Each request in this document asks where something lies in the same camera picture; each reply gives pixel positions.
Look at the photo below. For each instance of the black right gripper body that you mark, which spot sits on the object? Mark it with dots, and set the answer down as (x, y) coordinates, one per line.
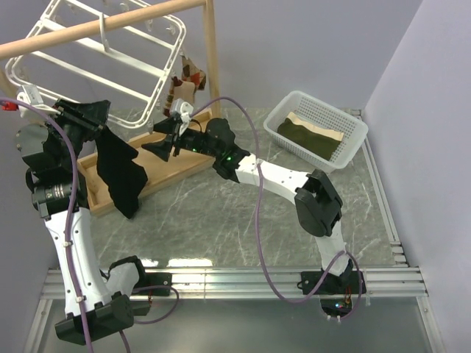
(195, 141)

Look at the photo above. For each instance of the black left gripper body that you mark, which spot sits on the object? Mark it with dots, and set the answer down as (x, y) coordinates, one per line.
(73, 120)

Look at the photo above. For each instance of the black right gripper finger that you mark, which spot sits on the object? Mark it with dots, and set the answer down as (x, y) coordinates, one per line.
(167, 126)
(161, 149)

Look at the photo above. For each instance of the black underwear shorts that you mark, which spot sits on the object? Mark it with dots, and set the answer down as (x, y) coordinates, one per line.
(115, 166)

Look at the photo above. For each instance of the white plastic clip hanger frame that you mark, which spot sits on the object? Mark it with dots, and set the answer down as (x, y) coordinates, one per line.
(130, 67)

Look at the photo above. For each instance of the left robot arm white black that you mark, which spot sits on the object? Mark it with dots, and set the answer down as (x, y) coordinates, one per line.
(97, 303)

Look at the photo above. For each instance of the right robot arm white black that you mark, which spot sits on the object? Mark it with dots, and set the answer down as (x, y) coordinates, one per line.
(317, 203)

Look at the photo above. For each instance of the wooden clothes rack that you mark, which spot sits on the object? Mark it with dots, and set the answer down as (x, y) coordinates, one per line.
(162, 173)

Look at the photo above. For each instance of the brown patterned sock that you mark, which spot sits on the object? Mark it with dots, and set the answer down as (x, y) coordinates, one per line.
(186, 85)

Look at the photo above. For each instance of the white perforated plastic basket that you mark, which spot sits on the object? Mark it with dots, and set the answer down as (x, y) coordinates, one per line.
(321, 114)

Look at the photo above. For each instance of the dark green garment in basket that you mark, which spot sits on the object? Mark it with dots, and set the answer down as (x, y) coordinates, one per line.
(323, 144)

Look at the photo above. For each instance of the beige garment in basket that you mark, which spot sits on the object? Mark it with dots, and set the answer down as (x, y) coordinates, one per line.
(329, 133)

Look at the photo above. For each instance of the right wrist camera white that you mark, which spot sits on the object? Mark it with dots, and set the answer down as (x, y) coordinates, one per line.
(182, 110)

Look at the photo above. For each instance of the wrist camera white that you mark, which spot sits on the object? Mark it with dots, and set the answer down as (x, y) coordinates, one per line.
(182, 110)
(30, 95)

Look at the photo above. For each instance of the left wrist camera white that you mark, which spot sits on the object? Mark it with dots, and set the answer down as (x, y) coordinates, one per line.
(30, 95)

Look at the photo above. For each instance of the aluminium rail frame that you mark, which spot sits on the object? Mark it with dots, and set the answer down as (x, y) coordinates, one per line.
(246, 309)

